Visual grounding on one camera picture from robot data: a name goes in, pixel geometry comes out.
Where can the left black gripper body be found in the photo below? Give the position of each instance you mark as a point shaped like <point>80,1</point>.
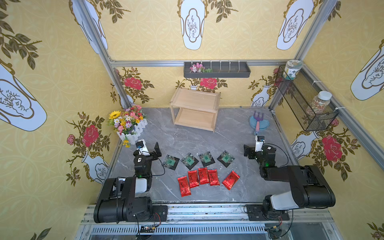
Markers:
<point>151,154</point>

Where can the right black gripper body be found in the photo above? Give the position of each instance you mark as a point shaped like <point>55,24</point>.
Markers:
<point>252,151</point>

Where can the green tea bag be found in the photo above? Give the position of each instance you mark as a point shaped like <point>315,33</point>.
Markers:
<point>206,159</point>
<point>189,161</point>
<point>170,162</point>
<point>226,158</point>

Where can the wooden two-tier shelf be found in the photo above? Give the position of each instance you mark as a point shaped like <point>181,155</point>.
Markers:
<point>195,109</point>

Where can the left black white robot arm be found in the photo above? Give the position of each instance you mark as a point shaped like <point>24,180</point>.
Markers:
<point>117,201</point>

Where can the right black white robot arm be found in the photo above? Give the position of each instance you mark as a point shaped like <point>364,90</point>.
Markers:
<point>308,187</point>

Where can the red tea bag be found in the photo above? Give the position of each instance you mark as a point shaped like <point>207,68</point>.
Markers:
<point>213,177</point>
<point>184,186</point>
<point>231,180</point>
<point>193,179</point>
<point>203,176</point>

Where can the blue dustpan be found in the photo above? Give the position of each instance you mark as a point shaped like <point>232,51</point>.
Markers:
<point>263,124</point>

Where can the flower bouquet white fence pot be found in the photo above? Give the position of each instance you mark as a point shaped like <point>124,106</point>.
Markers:
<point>128,124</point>

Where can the purple pink toy rake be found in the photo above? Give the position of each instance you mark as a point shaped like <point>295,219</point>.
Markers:
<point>258,116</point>

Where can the small circuit board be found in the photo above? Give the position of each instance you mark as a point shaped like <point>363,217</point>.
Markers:
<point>146,229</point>

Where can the glass jar white lid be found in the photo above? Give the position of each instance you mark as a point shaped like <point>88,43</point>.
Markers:
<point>319,103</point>

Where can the patterned tin jar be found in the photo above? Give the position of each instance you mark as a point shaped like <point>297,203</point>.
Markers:
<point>292,68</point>

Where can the pink flowers in tray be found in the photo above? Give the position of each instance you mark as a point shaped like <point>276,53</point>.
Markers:
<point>199,68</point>

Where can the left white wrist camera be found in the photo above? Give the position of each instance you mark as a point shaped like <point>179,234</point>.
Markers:
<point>142,148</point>

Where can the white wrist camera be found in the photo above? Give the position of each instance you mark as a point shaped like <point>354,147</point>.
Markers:
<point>142,148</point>
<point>260,140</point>

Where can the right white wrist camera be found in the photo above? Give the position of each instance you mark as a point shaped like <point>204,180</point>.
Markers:
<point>260,140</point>

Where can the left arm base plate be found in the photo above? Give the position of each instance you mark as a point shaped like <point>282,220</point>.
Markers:
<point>156,213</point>

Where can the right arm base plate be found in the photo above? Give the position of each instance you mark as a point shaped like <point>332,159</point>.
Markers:
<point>259,213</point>

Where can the black wire wall basket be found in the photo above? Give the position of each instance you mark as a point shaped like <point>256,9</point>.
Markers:
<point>299,94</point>

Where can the aluminium rail frame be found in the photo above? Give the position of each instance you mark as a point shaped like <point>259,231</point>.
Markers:
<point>217,219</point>

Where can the grey wall tray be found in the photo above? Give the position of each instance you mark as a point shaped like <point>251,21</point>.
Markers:
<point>221,69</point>

